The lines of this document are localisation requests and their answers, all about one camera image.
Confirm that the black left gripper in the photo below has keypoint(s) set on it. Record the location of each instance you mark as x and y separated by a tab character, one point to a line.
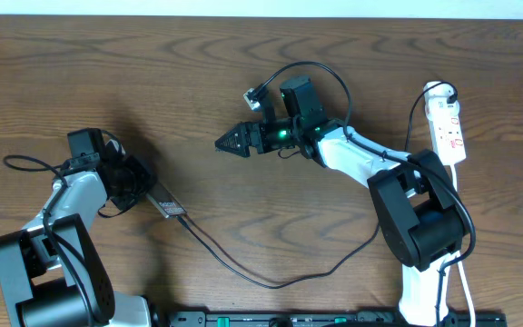
144	178

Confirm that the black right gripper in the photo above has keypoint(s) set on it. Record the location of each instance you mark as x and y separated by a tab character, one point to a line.
245	130

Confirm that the Galaxy S25 Ultra smartphone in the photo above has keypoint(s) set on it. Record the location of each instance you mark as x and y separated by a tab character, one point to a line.
164	202

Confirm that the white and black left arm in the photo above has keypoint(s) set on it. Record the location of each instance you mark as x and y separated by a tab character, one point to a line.
50	271

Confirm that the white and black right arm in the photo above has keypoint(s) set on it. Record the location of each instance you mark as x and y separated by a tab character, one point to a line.
420	214

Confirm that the white power strip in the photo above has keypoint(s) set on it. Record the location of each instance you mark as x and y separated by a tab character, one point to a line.
442	111

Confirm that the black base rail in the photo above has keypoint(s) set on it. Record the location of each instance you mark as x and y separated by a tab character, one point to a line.
285	319

